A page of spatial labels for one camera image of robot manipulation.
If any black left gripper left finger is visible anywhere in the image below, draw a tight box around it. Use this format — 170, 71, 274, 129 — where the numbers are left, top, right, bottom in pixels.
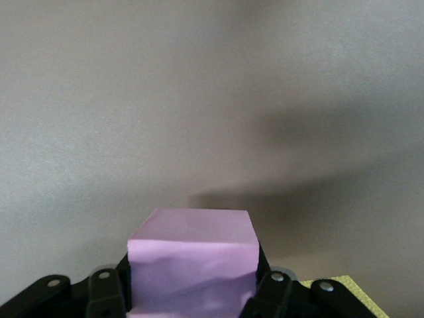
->
85, 253, 133, 318

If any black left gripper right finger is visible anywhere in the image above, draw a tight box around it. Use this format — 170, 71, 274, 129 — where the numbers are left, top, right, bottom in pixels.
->
240, 246, 294, 318

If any light pink foam cube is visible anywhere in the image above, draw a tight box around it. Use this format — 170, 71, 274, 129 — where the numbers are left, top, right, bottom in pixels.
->
127, 207, 260, 318

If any yellow foam cube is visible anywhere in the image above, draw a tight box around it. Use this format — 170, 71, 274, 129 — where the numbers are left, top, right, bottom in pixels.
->
297, 274, 388, 318

